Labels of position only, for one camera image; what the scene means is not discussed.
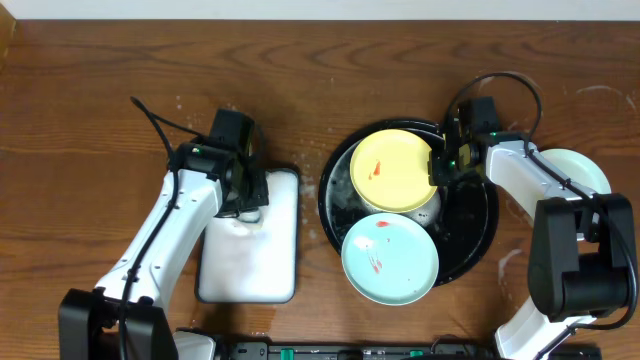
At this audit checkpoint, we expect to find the black rectangular tray with foam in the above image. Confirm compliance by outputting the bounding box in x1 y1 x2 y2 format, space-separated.
195 169 299 304

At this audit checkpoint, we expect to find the yellow plate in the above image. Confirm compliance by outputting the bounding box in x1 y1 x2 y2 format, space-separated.
349 129 437 213

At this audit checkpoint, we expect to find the round black tray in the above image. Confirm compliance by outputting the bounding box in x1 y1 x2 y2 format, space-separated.
318 117 499 286

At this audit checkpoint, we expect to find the green yellow foamy sponge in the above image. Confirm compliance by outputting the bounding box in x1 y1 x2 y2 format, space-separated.
236 209 263 231

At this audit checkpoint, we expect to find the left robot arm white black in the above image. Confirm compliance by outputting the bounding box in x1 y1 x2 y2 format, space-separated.
58 140 268 359

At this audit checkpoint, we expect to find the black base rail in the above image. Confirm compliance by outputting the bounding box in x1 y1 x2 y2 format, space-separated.
214 333 601 360

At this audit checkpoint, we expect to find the mint green plate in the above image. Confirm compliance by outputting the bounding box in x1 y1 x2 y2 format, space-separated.
540 149 612 194
341 213 439 306

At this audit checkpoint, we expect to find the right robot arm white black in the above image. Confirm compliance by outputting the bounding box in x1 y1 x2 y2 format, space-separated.
429 115 639 359

